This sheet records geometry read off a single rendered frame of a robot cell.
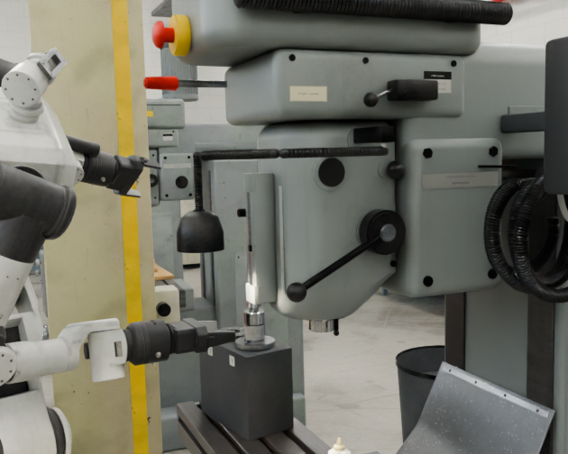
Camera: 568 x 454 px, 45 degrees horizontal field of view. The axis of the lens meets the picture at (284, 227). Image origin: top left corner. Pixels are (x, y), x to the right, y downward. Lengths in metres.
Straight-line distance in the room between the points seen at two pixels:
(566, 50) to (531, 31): 5.96
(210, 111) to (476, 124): 9.44
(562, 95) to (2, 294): 0.90
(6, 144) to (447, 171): 0.75
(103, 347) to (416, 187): 0.69
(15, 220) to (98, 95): 1.65
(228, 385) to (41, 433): 0.40
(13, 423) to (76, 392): 1.41
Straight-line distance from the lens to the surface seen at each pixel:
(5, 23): 10.19
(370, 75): 1.05
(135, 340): 1.41
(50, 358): 1.34
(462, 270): 1.16
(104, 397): 2.93
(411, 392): 3.11
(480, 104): 1.18
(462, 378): 1.47
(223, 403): 1.60
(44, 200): 1.18
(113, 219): 2.78
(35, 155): 1.29
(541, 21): 6.88
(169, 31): 1.06
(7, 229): 1.18
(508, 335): 1.36
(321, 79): 1.01
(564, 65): 0.99
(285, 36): 0.99
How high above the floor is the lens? 1.58
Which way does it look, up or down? 6 degrees down
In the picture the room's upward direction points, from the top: 1 degrees counter-clockwise
